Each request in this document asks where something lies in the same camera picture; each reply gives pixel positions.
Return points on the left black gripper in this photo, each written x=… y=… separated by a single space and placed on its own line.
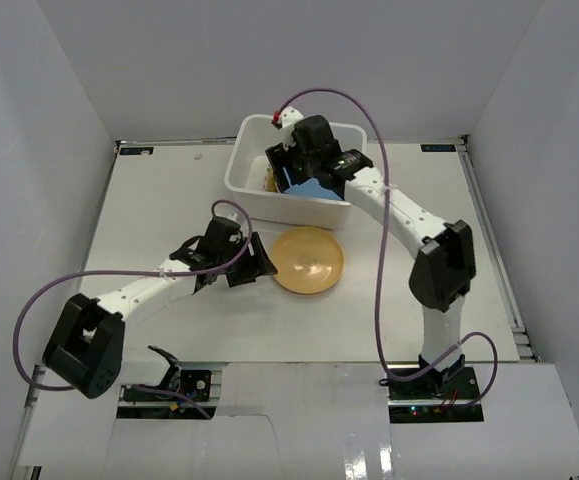
x=242 y=269

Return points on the yellow plastic plate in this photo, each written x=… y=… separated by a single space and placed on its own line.
x=308 y=260

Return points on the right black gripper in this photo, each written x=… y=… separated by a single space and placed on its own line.
x=279 y=157

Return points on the blue plastic plate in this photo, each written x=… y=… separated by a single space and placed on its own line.
x=309 y=188

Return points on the round woven bamboo tray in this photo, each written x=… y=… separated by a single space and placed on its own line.
x=270 y=181

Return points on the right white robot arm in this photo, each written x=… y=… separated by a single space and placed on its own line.
x=442 y=252

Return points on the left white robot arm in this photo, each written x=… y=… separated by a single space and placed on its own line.
x=86 y=346

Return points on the white plastic bin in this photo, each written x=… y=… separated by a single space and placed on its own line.
x=245 y=175

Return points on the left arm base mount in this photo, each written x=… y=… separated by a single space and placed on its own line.
x=185 y=396

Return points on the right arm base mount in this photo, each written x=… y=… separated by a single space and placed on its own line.
x=420 y=402

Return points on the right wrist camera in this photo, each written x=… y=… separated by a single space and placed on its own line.
x=286 y=117

